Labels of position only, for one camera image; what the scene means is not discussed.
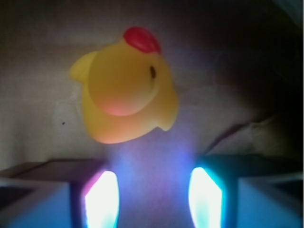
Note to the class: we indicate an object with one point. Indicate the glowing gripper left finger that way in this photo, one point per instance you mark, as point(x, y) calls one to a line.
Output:
point(59, 194)

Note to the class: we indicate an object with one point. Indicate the yellow rubber duck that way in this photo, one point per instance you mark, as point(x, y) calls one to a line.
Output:
point(127, 88)

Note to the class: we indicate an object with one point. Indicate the brown paper bag tray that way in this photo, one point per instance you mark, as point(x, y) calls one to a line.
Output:
point(233, 62)

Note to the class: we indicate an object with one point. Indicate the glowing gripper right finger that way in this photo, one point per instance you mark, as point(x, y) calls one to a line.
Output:
point(246, 191)

